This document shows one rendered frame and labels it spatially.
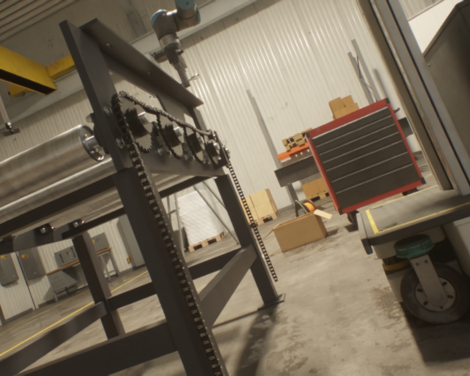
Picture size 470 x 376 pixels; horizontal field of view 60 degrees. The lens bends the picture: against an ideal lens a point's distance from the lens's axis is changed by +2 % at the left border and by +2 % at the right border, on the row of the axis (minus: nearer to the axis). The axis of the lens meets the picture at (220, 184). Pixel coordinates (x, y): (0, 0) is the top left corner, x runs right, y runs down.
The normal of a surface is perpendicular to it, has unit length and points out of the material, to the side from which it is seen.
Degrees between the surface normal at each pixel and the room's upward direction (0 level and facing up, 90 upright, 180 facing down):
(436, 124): 90
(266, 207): 90
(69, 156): 115
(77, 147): 104
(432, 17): 90
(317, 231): 90
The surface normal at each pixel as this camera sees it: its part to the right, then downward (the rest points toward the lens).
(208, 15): -0.21, 0.00
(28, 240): 0.90, -0.38
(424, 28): -0.56, 0.16
